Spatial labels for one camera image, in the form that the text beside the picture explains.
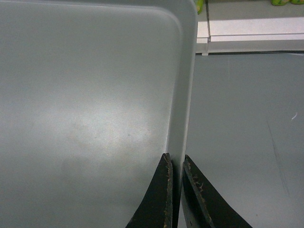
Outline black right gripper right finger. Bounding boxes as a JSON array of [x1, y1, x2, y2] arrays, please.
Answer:
[[181, 155, 251, 228]]

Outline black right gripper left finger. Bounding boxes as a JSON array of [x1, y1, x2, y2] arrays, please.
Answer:
[[126, 153, 174, 228]]

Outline green snack packages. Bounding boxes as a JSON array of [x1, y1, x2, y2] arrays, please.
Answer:
[[193, 0, 304, 15]]

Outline white metal store shelf unit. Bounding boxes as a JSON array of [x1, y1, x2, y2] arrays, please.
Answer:
[[196, 0, 304, 55]]

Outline grey silver rectangular tray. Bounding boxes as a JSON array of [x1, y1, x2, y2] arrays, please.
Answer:
[[0, 0, 198, 228]]

